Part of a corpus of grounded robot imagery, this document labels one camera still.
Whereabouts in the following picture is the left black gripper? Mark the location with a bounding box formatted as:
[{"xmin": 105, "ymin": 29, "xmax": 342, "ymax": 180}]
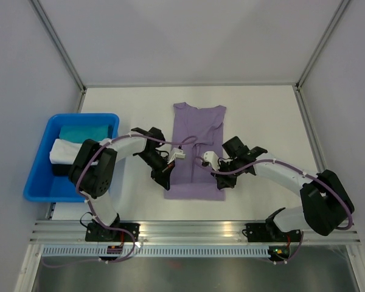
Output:
[{"xmin": 136, "ymin": 150, "xmax": 175, "ymax": 191}]

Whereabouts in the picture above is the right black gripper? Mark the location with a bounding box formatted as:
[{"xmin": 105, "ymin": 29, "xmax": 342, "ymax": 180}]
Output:
[{"xmin": 210, "ymin": 158, "xmax": 242, "ymax": 189}]

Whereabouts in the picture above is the purple t-shirt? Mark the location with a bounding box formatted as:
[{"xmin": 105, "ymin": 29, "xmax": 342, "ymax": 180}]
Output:
[{"xmin": 164, "ymin": 102, "xmax": 226, "ymax": 201}]

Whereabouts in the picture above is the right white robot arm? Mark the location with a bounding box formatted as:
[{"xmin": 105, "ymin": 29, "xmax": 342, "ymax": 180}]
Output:
[{"xmin": 210, "ymin": 136, "xmax": 355, "ymax": 240}]

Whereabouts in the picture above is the teal rolled t-shirt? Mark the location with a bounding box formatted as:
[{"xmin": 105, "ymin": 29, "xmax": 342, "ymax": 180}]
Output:
[{"xmin": 59, "ymin": 125, "xmax": 109, "ymax": 144}]

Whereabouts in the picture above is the white rolled t-shirt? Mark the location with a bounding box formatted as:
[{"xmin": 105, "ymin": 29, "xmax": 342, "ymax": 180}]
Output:
[{"xmin": 49, "ymin": 139, "xmax": 82, "ymax": 165}]

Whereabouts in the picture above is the black rolled t-shirt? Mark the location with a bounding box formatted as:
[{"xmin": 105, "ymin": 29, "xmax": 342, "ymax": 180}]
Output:
[{"xmin": 52, "ymin": 164, "xmax": 72, "ymax": 176}]

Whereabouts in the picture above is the blue plastic bin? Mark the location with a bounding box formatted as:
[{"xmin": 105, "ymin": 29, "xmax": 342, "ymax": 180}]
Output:
[{"xmin": 23, "ymin": 113, "xmax": 119, "ymax": 203}]

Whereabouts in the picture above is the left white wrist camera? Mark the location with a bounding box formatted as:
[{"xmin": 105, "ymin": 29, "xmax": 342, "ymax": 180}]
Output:
[{"xmin": 168, "ymin": 147, "xmax": 186, "ymax": 164}]

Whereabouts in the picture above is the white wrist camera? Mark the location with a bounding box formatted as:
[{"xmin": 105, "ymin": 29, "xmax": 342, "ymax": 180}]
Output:
[
  {"xmin": 202, "ymin": 151, "xmax": 219, "ymax": 170},
  {"xmin": 168, "ymin": 147, "xmax": 186, "ymax": 164}
]

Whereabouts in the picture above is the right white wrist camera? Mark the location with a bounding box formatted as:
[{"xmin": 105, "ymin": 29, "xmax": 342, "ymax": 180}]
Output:
[{"xmin": 202, "ymin": 151, "xmax": 219, "ymax": 170}]

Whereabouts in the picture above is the right aluminium frame post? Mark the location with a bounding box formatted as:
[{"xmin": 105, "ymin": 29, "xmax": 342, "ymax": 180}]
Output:
[{"xmin": 294, "ymin": 0, "xmax": 352, "ymax": 91}]

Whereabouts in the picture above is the aluminium frame post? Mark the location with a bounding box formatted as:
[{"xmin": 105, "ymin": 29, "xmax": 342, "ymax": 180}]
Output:
[
  {"xmin": 294, "ymin": 0, "xmax": 352, "ymax": 91},
  {"xmin": 29, "ymin": 0, "xmax": 86, "ymax": 92}
]

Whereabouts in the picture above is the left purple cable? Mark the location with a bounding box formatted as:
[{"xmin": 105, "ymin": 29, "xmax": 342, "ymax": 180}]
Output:
[{"xmin": 75, "ymin": 136, "xmax": 198, "ymax": 238}]

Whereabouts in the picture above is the purple cable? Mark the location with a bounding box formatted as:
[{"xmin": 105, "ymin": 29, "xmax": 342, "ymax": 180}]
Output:
[
  {"xmin": 75, "ymin": 136, "xmax": 198, "ymax": 238},
  {"xmin": 193, "ymin": 155, "xmax": 355, "ymax": 262}
]

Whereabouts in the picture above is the slotted white cable duct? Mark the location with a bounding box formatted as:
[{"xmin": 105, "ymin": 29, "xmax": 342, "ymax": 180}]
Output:
[{"xmin": 42, "ymin": 245, "xmax": 288, "ymax": 258}]

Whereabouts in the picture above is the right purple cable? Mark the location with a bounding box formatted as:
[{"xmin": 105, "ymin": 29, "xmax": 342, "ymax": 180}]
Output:
[{"xmin": 193, "ymin": 155, "xmax": 355, "ymax": 262}]

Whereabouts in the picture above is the aluminium rail base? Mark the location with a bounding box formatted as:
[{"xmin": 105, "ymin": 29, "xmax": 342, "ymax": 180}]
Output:
[{"xmin": 29, "ymin": 220, "xmax": 361, "ymax": 245}]

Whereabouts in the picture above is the left aluminium frame post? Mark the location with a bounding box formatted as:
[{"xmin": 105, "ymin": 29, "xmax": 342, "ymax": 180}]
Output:
[{"xmin": 29, "ymin": 0, "xmax": 86, "ymax": 92}]

